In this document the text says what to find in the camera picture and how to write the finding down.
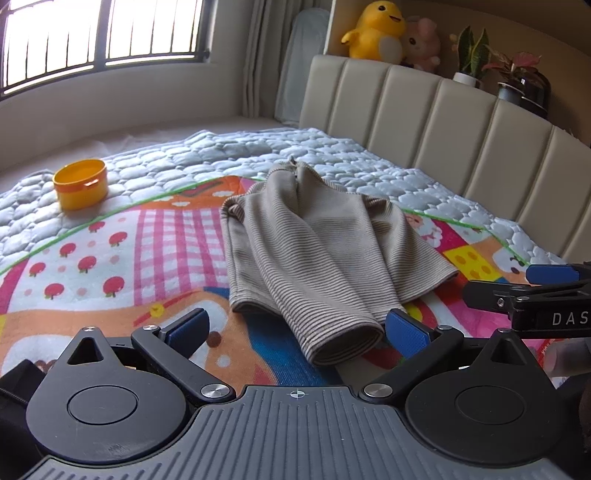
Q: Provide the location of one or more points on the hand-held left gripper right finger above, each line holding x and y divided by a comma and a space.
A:
407, 333

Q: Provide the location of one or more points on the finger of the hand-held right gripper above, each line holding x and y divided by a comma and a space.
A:
549, 274
485, 295

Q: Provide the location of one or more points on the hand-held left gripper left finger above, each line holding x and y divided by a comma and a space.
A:
185, 330

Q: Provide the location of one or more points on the beige striped sweater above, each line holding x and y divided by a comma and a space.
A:
323, 258

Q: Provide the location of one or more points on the person's right hand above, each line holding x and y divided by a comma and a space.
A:
570, 357

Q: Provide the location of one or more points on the colourful printed blanket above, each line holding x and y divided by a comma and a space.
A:
138, 258

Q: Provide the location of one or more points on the yellow plastic container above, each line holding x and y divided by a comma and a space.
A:
81, 187

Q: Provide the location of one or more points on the quilted light blue bed cover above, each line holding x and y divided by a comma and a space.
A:
231, 147

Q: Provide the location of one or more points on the beige padded headboard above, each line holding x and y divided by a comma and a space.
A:
415, 120

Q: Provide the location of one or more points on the pink leafed potted plant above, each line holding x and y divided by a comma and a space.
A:
521, 83

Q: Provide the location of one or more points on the green leafed potted plant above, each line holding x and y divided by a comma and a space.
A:
471, 55

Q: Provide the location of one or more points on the pink plush toy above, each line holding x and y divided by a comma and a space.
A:
422, 44

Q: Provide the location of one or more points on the yellow duck plush toy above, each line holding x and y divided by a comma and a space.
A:
374, 32

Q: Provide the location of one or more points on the beige curtain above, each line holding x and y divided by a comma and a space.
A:
268, 55

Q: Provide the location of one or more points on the grey upright cushion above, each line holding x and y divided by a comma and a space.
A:
302, 64

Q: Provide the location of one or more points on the barred window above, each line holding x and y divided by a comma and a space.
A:
92, 32

